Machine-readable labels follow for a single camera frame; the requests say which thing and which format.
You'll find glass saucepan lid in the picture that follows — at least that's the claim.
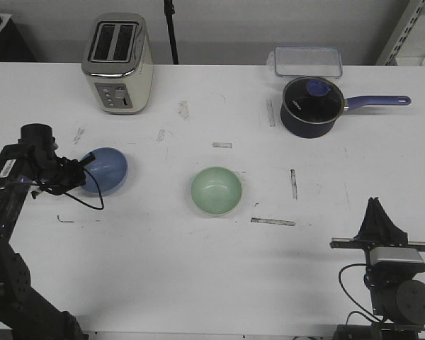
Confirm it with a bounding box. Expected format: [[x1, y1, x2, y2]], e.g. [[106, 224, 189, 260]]
[[283, 76, 344, 124]]

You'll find blue plastic bowl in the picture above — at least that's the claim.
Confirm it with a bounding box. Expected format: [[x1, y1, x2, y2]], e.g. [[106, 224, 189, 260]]
[[81, 147, 128, 196]]

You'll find cream and chrome toaster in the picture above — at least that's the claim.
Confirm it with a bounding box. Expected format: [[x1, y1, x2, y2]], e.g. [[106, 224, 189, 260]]
[[81, 13, 154, 115]]

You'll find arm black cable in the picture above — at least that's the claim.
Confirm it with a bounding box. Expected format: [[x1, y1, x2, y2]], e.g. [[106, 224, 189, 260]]
[[338, 263, 383, 325], [62, 166, 105, 211]]

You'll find clear plastic food container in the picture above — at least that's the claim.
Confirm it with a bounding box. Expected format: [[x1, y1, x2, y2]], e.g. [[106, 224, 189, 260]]
[[266, 46, 343, 78]]

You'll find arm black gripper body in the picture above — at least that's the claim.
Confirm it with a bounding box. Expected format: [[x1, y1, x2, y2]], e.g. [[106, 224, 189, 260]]
[[330, 238, 425, 287], [29, 157, 86, 196]]

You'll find grey slotted metal rack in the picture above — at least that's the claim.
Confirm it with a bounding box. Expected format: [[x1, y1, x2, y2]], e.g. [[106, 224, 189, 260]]
[[375, 1, 425, 66]]

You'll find dark blue saucepan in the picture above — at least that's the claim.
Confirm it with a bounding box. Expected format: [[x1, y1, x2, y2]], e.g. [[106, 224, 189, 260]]
[[280, 76, 412, 138]]

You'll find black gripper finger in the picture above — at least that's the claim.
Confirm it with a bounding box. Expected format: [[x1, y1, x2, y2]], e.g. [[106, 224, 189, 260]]
[[78, 152, 95, 168], [356, 198, 378, 241], [374, 198, 408, 244]]

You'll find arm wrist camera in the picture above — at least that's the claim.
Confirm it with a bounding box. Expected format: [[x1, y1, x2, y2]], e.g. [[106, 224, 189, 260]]
[[369, 246, 425, 273]]

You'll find green plastic bowl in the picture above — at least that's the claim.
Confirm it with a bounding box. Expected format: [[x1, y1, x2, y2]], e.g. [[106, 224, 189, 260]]
[[191, 166, 242, 215]]

